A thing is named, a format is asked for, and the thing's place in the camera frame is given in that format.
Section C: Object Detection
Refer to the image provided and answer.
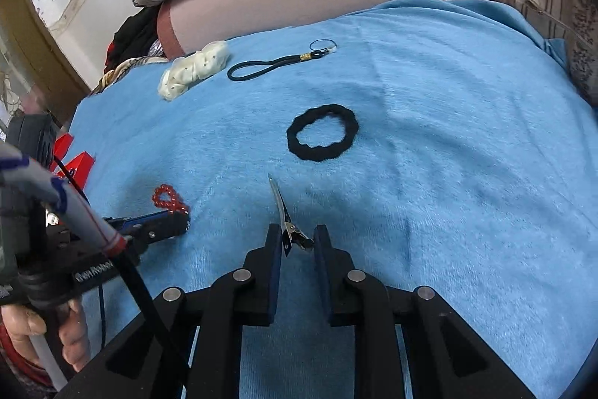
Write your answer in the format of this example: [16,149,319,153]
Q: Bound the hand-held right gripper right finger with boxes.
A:
[313,224,538,399]

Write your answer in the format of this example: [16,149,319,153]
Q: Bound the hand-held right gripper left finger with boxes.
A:
[77,224,286,399]

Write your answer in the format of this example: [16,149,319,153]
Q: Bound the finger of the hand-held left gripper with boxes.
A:
[104,212,188,226]
[119,219,191,246]

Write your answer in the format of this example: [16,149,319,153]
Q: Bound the red bead bracelet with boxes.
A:
[152,184,191,217]

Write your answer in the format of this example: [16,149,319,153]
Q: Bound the metal hair clip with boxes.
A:
[267,173,315,258]

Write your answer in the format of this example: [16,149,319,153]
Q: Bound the red box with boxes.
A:
[53,133,95,189]

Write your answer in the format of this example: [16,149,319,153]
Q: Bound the thick black hair tie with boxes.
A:
[286,104,360,162]

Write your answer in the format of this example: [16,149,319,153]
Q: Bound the person's left hand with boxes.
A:
[0,298,92,374]

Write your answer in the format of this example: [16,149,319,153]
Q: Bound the red cloth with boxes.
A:
[0,324,54,388]

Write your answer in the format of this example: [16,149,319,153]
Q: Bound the patterned beige cloth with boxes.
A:
[91,55,169,96]

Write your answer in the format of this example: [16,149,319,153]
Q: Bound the white scrunchie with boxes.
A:
[157,40,231,101]

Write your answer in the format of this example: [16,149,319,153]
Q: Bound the blue towel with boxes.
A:
[70,0,598,399]

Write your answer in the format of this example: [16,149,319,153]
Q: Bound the dark clothes pile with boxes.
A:
[105,9,162,75]

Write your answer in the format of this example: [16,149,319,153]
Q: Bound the brown wooden cabinet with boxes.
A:
[0,0,89,119]

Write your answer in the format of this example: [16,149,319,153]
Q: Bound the thin black cable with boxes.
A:
[50,153,110,350]

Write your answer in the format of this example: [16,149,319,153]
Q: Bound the black wrist lanyard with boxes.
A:
[227,38,338,82]

